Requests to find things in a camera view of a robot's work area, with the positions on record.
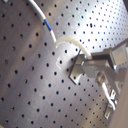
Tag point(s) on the metal cable clip bracket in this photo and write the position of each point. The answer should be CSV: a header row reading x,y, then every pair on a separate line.
x,y
109,107

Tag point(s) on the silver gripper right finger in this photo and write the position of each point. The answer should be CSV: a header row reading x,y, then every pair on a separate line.
x,y
116,55

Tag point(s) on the perforated metal breadboard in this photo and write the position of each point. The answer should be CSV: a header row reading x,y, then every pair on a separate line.
x,y
35,88

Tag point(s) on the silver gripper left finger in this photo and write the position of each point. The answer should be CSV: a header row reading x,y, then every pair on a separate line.
x,y
93,69

